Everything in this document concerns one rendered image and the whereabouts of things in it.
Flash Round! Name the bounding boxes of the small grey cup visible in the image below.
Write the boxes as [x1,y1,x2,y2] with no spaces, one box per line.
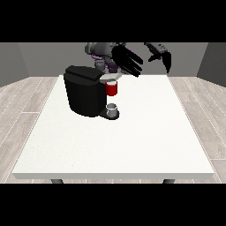
[106,102,119,117]

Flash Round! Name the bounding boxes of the pale grey machine lid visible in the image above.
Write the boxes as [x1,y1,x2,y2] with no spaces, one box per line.
[99,72,123,83]

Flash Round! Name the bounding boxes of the grey robot trunk purple rings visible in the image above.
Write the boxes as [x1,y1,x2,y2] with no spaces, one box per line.
[91,51,139,74]

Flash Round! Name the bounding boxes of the black coffee machine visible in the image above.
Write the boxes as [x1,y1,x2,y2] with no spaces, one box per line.
[63,64,121,121]

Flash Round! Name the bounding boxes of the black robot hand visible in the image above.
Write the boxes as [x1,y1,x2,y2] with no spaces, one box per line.
[147,48,173,74]
[110,43,145,79]

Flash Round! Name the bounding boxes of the red pod holder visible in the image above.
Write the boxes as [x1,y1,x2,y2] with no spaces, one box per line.
[104,81,118,97]

